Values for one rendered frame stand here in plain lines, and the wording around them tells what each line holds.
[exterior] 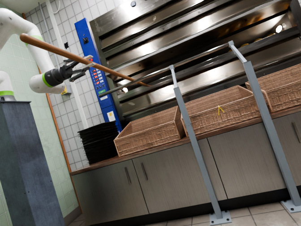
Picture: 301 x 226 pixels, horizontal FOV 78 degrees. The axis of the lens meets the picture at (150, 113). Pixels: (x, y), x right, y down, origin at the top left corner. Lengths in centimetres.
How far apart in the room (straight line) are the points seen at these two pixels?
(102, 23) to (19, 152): 159
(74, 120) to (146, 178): 127
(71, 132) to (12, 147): 110
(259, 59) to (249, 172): 104
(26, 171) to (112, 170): 60
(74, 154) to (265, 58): 227
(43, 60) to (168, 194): 129
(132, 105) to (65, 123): 91
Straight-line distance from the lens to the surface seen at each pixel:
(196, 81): 194
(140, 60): 192
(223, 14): 212
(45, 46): 88
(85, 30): 245
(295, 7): 224
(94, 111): 227
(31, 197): 148
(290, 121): 148
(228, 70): 196
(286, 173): 147
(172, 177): 149
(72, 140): 247
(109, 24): 235
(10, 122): 150
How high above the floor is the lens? 77
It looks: 3 degrees up
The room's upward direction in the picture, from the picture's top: 18 degrees counter-clockwise
